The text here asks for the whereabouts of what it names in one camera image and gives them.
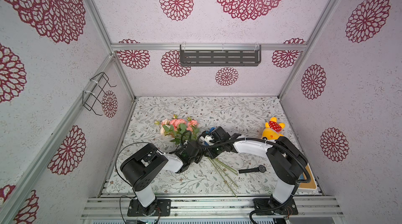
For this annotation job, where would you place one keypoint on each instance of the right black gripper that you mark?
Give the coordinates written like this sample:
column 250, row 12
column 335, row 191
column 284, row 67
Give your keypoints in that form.
column 215, row 148

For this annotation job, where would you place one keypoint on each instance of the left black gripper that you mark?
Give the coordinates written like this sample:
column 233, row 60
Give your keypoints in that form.
column 202, row 151

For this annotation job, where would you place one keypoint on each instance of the blue tape dispenser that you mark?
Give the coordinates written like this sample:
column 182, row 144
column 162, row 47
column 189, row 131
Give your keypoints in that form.
column 211, row 130

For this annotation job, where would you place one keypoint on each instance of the pink artificial flower bouquet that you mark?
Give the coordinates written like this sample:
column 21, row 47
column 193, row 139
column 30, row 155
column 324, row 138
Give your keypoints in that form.
column 208, row 176

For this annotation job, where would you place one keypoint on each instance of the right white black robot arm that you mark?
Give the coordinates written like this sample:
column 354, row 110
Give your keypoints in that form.
column 286, row 159

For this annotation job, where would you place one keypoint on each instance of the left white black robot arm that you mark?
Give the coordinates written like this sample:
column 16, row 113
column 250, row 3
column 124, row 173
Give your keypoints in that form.
column 141, row 168

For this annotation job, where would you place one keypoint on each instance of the black wristwatch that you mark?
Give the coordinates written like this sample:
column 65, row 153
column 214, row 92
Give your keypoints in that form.
column 258, row 169

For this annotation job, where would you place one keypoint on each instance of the yellow plush toy red hat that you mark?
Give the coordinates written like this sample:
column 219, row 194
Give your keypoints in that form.
column 273, row 129

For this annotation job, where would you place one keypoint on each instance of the wooden lid tissue box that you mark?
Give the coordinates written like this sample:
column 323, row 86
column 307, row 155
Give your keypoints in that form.
column 311, row 186

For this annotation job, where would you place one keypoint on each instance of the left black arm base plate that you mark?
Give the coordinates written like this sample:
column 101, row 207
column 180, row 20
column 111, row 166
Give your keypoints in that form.
column 158, row 208

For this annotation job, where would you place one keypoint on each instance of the grey wall shelf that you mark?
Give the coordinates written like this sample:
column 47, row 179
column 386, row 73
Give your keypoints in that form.
column 219, row 58

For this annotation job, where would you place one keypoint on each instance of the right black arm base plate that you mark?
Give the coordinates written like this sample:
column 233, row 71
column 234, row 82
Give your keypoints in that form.
column 270, row 206

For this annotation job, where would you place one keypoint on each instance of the black wire wall rack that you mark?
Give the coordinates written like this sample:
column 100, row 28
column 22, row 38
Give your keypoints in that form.
column 101, row 100

